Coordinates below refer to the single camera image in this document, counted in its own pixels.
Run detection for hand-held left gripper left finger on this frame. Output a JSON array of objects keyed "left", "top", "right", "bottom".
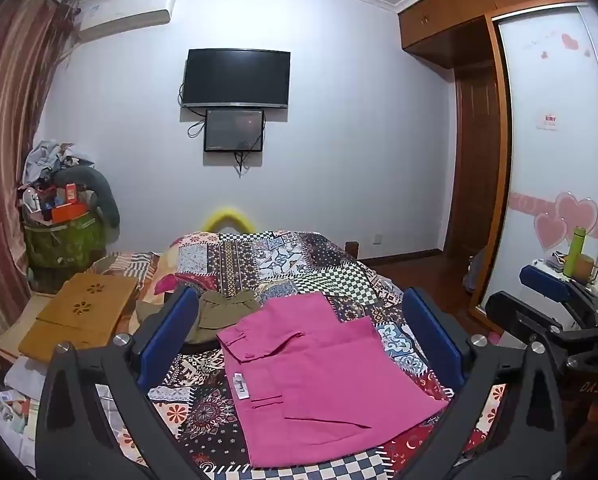
[{"left": 35, "top": 286, "right": 215, "bottom": 480}]

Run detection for pink pants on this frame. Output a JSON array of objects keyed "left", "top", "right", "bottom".
[{"left": 215, "top": 292, "right": 454, "bottom": 467}]

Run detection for wooden lap desk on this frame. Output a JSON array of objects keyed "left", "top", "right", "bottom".
[{"left": 18, "top": 272, "right": 139, "bottom": 363}]

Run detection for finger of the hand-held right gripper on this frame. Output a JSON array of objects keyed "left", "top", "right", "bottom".
[
  {"left": 485, "top": 290, "right": 580, "bottom": 347},
  {"left": 519, "top": 264, "right": 598, "bottom": 322}
]

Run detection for pile of clothes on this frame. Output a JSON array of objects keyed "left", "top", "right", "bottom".
[{"left": 22, "top": 140, "right": 95, "bottom": 196}]

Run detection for brown mug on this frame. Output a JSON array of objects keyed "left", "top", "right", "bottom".
[{"left": 576, "top": 254, "right": 598, "bottom": 286}]

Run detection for black monitor cable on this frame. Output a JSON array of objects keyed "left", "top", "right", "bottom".
[{"left": 233, "top": 110, "right": 266, "bottom": 177}]

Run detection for patchwork printed blanket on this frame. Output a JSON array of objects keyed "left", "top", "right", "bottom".
[{"left": 86, "top": 230, "right": 510, "bottom": 480}]

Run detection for black television cable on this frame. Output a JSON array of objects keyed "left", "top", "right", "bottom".
[{"left": 180, "top": 67, "right": 207, "bottom": 139}]

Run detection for small black wall monitor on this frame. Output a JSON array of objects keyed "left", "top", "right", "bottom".
[{"left": 203, "top": 108, "right": 266, "bottom": 153}]

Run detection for brown wooden door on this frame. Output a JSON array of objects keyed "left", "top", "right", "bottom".
[{"left": 451, "top": 62, "right": 502, "bottom": 263}]

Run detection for olive green pants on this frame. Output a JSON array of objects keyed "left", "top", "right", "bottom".
[{"left": 135, "top": 289, "right": 262, "bottom": 346}]

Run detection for scattered papers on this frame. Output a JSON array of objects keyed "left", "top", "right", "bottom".
[{"left": 0, "top": 387, "right": 42, "bottom": 461}]

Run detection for flat cardboard sheet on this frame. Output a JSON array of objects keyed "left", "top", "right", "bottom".
[{"left": 0, "top": 292, "right": 50, "bottom": 361}]

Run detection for orange box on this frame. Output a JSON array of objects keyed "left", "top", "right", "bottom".
[{"left": 50, "top": 202, "right": 89, "bottom": 222}]

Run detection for grey bag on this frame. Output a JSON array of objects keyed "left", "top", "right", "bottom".
[{"left": 463, "top": 247, "right": 490, "bottom": 293}]

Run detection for striped pink curtain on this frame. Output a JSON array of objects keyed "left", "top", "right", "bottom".
[{"left": 0, "top": 0, "right": 80, "bottom": 356}]

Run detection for yellow curved object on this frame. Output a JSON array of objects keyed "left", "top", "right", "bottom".
[{"left": 201, "top": 204, "right": 256, "bottom": 235}]

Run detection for white sliding door heart stickers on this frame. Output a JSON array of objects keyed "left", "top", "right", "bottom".
[{"left": 494, "top": 5, "right": 598, "bottom": 321}]

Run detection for green bottle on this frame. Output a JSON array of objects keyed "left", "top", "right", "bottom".
[{"left": 563, "top": 226, "right": 587, "bottom": 278}]

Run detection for black wall television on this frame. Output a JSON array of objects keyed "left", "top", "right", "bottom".
[{"left": 181, "top": 48, "right": 291, "bottom": 110}]

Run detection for wooden wardrobe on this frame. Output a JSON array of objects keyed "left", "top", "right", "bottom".
[{"left": 398, "top": 0, "right": 598, "bottom": 333}]

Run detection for white air conditioner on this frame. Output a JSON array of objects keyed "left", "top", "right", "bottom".
[{"left": 74, "top": 0, "right": 175, "bottom": 41}]

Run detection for green bag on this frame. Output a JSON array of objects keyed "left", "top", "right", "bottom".
[{"left": 23, "top": 212, "right": 107, "bottom": 271}]

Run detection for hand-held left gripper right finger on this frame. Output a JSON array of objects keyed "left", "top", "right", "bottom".
[{"left": 401, "top": 287, "right": 568, "bottom": 480}]

